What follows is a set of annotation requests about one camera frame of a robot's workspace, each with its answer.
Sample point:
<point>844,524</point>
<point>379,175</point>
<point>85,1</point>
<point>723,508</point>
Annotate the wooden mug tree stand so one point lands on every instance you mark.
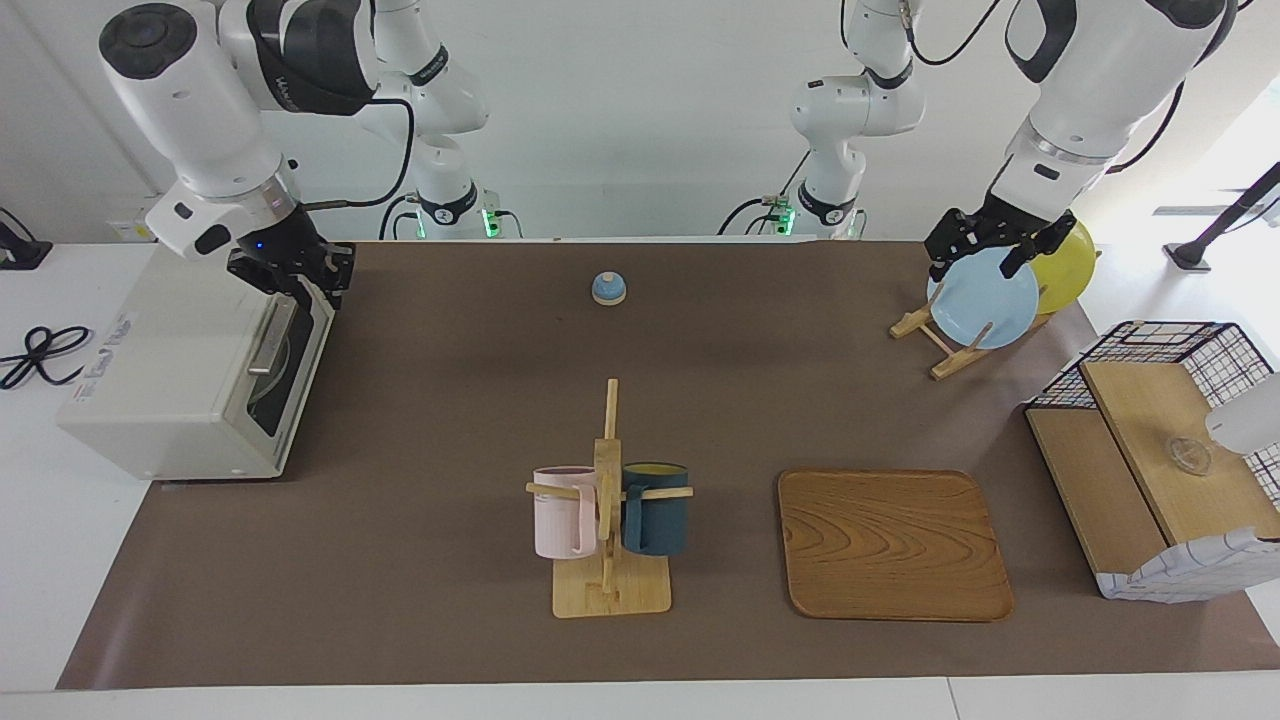
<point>607,590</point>

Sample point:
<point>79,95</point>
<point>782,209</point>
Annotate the wooden plate rack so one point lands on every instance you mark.
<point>950,363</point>

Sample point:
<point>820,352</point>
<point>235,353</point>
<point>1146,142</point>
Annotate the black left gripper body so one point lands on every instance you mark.
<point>990,228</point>

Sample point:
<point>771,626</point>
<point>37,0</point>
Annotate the white wall socket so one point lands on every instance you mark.
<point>130,230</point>

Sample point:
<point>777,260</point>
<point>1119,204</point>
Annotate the black desk clamp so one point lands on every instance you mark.
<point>20,252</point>

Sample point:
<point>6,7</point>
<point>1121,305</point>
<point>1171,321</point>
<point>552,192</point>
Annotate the pink mug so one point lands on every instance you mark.
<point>558,515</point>

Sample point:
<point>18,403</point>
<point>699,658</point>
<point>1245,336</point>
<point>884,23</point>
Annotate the brown wooden tray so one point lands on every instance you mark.
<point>890,545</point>

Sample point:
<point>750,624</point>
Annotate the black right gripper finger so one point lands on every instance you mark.
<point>278,288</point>
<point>337,292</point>

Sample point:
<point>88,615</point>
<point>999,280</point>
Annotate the white toaster oven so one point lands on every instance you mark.
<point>160,360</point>

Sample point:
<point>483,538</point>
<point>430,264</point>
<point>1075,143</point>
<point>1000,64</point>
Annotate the white checked cloth liner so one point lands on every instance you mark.
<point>1190,575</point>

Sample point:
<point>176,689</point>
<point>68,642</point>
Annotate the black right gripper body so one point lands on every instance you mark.
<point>290,250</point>

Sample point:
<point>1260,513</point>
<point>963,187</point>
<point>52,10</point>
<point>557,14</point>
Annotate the white rounded object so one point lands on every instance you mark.
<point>1250,420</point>

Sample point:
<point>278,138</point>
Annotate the dark blue mug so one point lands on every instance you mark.
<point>660,520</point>

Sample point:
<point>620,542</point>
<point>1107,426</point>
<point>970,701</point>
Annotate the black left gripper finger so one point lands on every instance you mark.
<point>939,270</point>
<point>1018,258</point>

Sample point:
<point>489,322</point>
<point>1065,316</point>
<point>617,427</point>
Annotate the brown table mat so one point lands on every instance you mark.
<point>450,400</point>

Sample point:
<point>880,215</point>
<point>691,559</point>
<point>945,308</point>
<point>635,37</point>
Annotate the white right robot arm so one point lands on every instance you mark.
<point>190,100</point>

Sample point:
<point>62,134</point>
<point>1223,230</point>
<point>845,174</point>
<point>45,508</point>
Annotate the yellow plate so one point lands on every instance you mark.
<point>1065,275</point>

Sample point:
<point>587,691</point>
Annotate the small clear glass cup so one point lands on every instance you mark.
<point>1190,456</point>

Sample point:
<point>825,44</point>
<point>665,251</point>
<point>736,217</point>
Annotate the light blue plate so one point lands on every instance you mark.
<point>985,300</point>

